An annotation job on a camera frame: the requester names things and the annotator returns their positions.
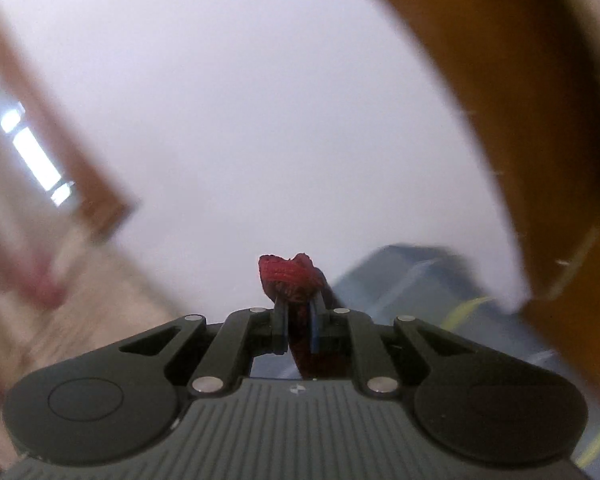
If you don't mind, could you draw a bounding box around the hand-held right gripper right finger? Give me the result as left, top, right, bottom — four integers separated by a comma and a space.
307, 295, 474, 399

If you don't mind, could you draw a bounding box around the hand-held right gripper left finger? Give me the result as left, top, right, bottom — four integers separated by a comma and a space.
121, 298, 290, 397

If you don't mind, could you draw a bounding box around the dark red garment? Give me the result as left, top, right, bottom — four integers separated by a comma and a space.
257, 254, 349, 381

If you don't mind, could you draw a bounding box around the grey plaid bedsheet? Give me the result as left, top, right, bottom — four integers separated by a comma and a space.
325, 244, 600, 476

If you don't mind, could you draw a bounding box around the beige patterned blanket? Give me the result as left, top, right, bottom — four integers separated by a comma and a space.
0, 220, 181, 471

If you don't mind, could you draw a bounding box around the bright window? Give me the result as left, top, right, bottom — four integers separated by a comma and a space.
0, 101, 77, 207

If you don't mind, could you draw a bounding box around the brown wooden panel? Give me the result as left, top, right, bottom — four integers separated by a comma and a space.
337, 0, 600, 396

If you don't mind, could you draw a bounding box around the brown wooden frame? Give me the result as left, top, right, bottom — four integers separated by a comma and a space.
0, 0, 140, 246

